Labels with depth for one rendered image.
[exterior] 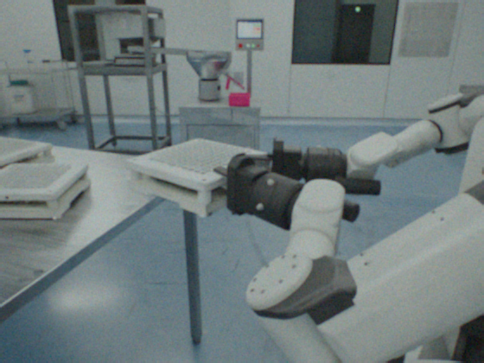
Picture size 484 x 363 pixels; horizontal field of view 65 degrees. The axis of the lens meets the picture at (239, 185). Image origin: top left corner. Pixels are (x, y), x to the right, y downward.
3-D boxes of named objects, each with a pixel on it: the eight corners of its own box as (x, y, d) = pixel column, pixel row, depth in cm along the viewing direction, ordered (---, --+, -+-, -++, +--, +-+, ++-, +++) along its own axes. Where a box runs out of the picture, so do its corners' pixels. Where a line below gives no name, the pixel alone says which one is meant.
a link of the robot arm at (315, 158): (272, 143, 80) (330, 145, 79) (273, 131, 89) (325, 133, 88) (270, 198, 85) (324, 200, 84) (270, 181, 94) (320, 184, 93)
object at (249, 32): (234, 98, 318) (234, 17, 295) (235, 97, 328) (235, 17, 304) (262, 98, 317) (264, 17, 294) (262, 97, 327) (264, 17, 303)
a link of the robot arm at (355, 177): (326, 138, 85) (378, 140, 84) (320, 169, 93) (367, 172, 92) (329, 178, 78) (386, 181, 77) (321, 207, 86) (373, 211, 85)
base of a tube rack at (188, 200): (200, 162, 107) (199, 154, 106) (273, 181, 93) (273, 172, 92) (127, 188, 89) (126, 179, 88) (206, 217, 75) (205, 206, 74)
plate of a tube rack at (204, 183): (199, 144, 105) (198, 137, 104) (274, 162, 91) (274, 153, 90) (125, 168, 87) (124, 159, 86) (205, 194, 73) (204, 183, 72)
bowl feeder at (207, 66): (184, 103, 300) (181, 53, 286) (192, 96, 334) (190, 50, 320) (245, 104, 298) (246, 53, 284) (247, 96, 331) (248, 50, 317)
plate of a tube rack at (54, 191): (-40, 200, 98) (-42, 194, 97) (12, 168, 121) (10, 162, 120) (55, 200, 98) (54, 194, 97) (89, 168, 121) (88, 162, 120)
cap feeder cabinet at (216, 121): (182, 199, 314) (176, 106, 286) (194, 175, 367) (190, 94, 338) (258, 200, 311) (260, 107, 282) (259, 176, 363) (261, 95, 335)
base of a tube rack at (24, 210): (-35, 218, 100) (-37, 210, 99) (15, 183, 122) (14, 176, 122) (59, 218, 100) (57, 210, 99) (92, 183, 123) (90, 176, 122)
